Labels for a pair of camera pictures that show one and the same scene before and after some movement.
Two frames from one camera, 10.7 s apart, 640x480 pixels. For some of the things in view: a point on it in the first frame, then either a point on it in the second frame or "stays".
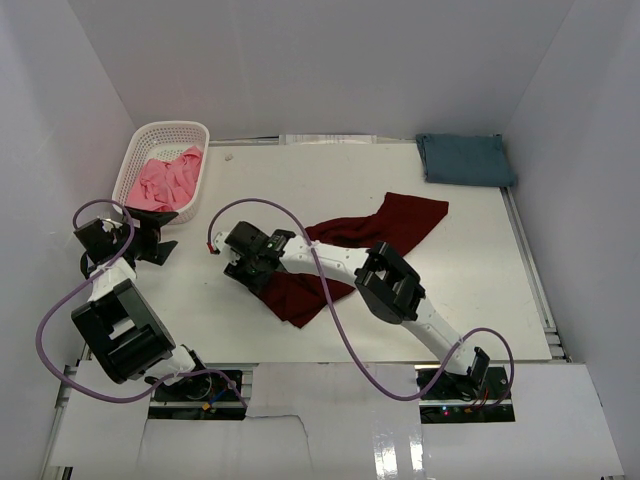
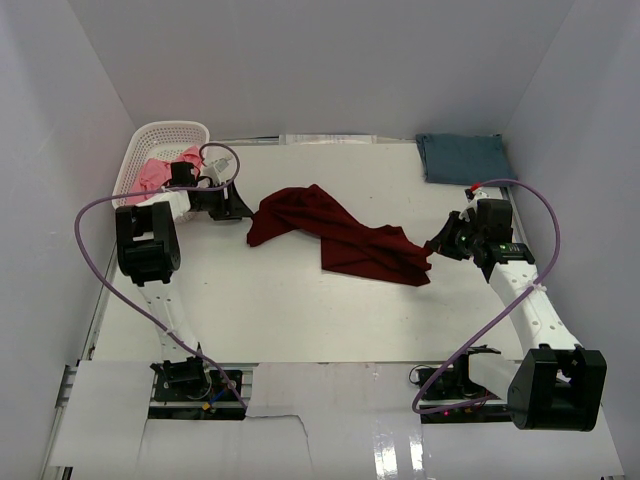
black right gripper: x=235 y=269 to x=443 y=242
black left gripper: x=152 y=220 to x=231 y=208
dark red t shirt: x=298 y=299 to x=347 y=244
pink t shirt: x=166 y=186 stays
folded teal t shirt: x=466 y=159 stays
